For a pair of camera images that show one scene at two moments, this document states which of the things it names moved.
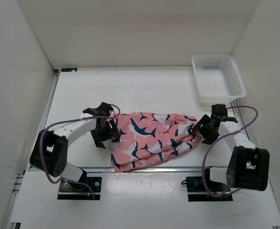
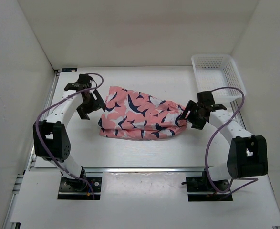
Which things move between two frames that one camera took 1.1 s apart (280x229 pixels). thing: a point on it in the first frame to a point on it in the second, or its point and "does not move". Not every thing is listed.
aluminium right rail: x=235 y=106 does not move
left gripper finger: x=97 y=139 to x=83 y=112
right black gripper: x=209 y=139 to x=191 y=106
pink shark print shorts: x=147 y=138 to x=130 y=114
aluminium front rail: x=111 y=170 does not move
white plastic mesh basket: x=217 y=79 does not move
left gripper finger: x=114 y=131 to x=99 y=99
